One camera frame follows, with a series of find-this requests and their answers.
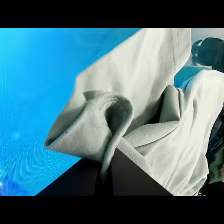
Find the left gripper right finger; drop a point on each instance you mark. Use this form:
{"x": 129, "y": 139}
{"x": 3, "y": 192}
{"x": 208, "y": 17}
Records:
{"x": 133, "y": 180}

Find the heap of clothes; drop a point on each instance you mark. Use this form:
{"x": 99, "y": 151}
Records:
{"x": 216, "y": 150}

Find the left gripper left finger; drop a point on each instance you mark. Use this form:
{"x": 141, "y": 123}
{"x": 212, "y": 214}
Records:
{"x": 75, "y": 180}

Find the white garment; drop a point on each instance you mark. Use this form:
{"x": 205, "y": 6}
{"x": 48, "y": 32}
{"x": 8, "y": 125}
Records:
{"x": 143, "y": 83}

